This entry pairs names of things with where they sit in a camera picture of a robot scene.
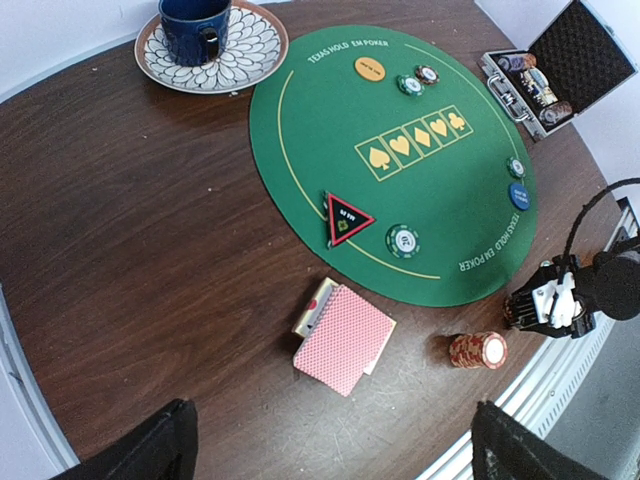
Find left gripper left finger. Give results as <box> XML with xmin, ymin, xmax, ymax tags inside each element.
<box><xmin>57</xmin><ymin>399</ymin><xmax>198</xmax><ymax>479</ymax></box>

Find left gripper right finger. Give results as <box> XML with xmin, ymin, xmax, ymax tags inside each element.
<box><xmin>471</xmin><ymin>401</ymin><xmax>602</xmax><ymax>480</ymax></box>

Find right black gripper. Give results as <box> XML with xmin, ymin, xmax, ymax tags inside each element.
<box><xmin>503</xmin><ymin>255</ymin><xmax>597</xmax><ymax>339</ymax></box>

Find blue small blind button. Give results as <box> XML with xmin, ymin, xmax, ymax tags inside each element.
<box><xmin>508</xmin><ymin>182</ymin><xmax>531</xmax><ymax>211</ymax></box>

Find green chip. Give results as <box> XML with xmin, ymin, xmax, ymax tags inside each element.
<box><xmin>506</xmin><ymin>157</ymin><xmax>526</xmax><ymax>179</ymax></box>

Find green twenty chips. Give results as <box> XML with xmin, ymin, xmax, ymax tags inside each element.
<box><xmin>396</xmin><ymin>75</ymin><xmax>424</xmax><ymax>96</ymax></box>

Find orange big blind button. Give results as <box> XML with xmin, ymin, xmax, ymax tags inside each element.
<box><xmin>354</xmin><ymin>57</ymin><xmax>386</xmax><ymax>83</ymax></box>

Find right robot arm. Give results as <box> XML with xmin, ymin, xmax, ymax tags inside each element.
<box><xmin>503</xmin><ymin>177</ymin><xmax>639</xmax><ymax>339</ymax></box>

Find red five chip stack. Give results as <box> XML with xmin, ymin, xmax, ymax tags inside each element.
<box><xmin>449</xmin><ymin>331</ymin><xmax>508</xmax><ymax>370</ymax></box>

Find red-backed card deck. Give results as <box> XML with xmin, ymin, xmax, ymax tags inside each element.
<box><xmin>293</xmin><ymin>285</ymin><xmax>396</xmax><ymax>397</ymax></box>

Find round green poker mat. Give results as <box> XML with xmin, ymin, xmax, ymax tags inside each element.
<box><xmin>249</xmin><ymin>25</ymin><xmax>538</xmax><ymax>307</ymax></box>

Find card box under deck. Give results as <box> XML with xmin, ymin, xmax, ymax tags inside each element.
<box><xmin>292</xmin><ymin>277</ymin><xmax>339</xmax><ymax>338</ymax></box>

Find aluminium poker chip case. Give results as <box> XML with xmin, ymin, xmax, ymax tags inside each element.
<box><xmin>478</xmin><ymin>1</ymin><xmax>639</xmax><ymax>141</ymax></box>

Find patterned ceramic saucer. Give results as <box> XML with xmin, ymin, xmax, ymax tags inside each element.
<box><xmin>134</xmin><ymin>1</ymin><xmax>289</xmax><ymax>95</ymax></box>

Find dark blue mug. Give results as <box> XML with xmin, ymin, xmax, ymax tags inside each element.
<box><xmin>158</xmin><ymin>0</ymin><xmax>232</xmax><ymax>67</ymax></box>

